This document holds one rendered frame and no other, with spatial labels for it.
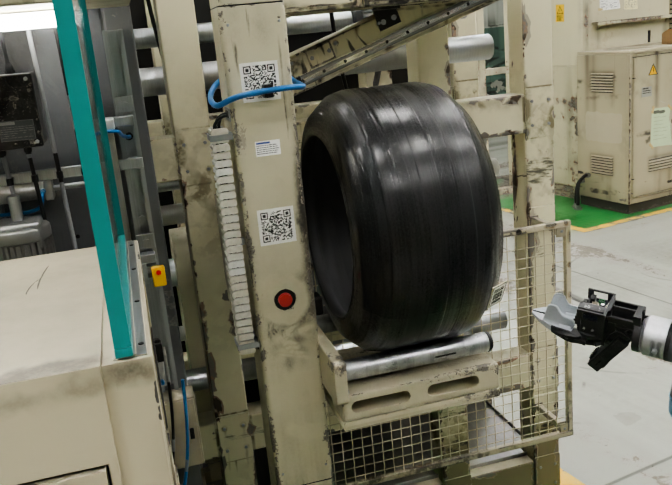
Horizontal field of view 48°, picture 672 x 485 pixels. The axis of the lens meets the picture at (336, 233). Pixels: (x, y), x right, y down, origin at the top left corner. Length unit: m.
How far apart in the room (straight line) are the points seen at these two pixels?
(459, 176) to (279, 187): 0.36
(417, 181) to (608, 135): 5.00
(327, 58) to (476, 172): 0.62
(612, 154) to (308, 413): 4.94
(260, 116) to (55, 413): 0.81
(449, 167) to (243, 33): 0.47
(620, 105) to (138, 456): 5.62
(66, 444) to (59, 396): 0.06
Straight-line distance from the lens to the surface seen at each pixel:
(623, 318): 1.52
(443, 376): 1.67
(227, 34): 1.50
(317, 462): 1.78
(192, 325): 2.40
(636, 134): 6.28
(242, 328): 1.62
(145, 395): 0.89
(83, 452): 0.92
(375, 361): 1.63
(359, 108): 1.53
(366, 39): 1.98
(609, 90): 6.33
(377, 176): 1.42
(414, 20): 2.03
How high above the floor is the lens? 1.59
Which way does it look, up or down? 15 degrees down
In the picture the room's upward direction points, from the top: 5 degrees counter-clockwise
